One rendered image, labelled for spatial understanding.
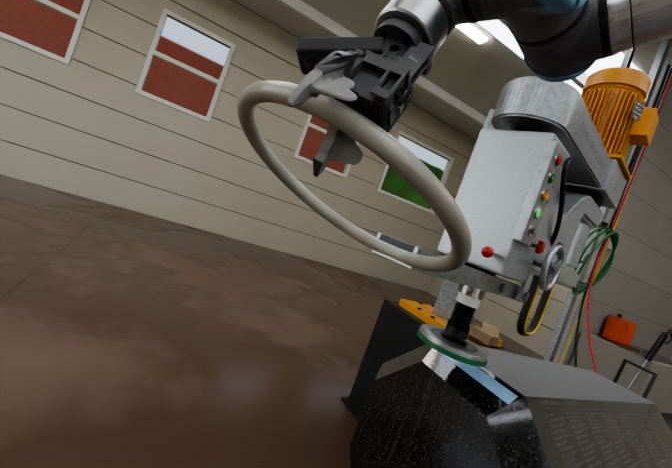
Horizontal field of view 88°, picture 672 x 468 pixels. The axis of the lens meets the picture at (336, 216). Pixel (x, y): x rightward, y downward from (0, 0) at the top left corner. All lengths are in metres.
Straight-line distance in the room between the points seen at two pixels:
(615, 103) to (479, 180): 0.88
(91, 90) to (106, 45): 0.74
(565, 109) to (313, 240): 6.55
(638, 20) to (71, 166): 6.84
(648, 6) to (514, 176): 0.61
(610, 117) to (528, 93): 0.73
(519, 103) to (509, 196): 0.27
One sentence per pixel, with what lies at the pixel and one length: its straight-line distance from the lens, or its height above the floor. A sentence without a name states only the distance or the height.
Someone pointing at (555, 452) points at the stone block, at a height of 0.77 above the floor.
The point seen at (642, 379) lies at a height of 0.68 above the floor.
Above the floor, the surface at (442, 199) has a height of 1.24.
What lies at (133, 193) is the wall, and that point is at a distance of 6.84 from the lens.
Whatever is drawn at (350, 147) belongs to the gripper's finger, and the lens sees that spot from 0.49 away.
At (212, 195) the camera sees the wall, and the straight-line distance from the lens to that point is 6.83.
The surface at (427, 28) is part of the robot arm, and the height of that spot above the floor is 1.44.
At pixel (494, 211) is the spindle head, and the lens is 1.11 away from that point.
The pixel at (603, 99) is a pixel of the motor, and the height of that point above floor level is 2.00.
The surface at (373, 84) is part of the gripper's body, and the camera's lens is 0.45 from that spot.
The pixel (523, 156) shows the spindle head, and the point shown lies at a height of 1.51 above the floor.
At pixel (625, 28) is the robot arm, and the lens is 0.61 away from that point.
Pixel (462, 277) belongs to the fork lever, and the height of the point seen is 1.13.
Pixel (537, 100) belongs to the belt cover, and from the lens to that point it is 1.18.
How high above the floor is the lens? 1.19
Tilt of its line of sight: 1 degrees down
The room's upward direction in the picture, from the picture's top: 20 degrees clockwise
